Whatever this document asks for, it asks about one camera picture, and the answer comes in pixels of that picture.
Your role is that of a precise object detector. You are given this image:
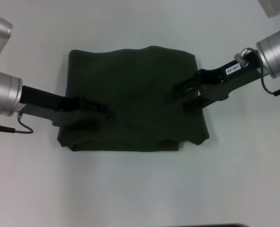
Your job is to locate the dark rounded panel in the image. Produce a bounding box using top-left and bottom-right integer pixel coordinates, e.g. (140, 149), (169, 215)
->
(196, 223), (257, 227)

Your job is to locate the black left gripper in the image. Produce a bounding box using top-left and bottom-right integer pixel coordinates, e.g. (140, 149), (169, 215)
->
(18, 85), (109, 132)

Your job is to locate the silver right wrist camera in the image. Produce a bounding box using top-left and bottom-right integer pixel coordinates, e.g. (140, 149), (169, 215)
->
(258, 0), (280, 18)

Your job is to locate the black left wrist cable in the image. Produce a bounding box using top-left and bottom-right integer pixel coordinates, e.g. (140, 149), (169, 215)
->
(0, 113), (35, 135)

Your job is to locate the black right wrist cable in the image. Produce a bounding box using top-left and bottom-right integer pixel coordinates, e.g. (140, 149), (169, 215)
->
(234, 48), (280, 97)

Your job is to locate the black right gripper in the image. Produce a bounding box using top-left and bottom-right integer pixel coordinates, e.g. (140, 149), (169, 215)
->
(166, 50), (268, 112)

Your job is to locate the dark green printed t-shirt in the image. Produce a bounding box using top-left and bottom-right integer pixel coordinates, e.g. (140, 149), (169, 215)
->
(56, 45), (210, 152)

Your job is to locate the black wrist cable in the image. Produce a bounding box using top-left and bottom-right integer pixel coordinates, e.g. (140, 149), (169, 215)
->
(0, 113), (35, 135)
(234, 48), (280, 97)

